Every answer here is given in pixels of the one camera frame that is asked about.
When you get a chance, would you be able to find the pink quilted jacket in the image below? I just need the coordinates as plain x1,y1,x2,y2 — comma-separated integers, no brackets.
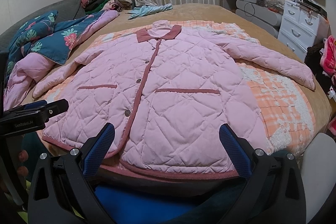
33,22,315,180

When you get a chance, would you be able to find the pile of clothes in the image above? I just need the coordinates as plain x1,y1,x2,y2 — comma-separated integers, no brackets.
81,0,135,15

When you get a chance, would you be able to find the person left hand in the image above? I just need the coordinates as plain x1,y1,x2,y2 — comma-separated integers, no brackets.
17,150,29,177

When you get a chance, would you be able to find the blue floral pink quilt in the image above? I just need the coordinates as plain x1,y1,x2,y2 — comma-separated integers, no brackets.
1,10,120,110

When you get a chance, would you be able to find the orange white plaid blanket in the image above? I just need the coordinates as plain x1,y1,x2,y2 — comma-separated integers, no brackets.
39,20,316,155

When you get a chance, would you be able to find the blue floral pillow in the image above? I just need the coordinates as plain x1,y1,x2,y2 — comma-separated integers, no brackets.
5,10,59,84

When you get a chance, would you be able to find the grey headboard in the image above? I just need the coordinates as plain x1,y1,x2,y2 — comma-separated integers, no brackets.
0,0,86,51

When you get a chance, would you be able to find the pink red towel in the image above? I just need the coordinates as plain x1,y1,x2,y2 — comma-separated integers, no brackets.
320,35,336,77

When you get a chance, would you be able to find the light blue garment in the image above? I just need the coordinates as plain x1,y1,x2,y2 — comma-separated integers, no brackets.
128,3,173,20

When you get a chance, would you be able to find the white drawer chest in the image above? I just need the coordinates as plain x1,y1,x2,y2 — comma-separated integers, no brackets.
277,0,330,61

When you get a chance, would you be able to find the grey dressing table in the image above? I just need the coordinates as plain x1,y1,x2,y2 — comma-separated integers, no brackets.
223,0,282,38

